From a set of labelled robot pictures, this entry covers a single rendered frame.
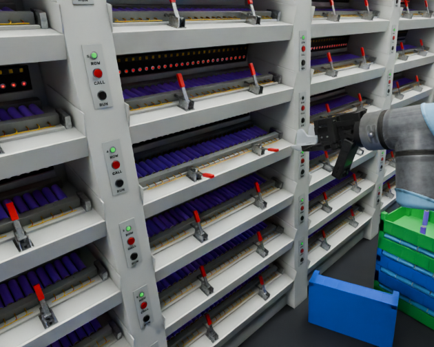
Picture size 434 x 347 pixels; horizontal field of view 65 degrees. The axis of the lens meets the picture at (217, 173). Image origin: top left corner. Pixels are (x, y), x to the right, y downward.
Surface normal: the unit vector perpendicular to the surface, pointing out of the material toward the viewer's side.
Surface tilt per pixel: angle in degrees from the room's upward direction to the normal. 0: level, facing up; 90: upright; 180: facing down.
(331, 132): 90
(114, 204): 90
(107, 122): 90
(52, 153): 106
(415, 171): 70
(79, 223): 16
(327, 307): 90
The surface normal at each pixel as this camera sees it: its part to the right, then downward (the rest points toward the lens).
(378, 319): -0.52, 0.34
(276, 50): -0.74, 0.30
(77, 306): 0.11, -0.84
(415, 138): -0.67, -0.01
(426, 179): -0.31, -0.01
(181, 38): 0.67, 0.46
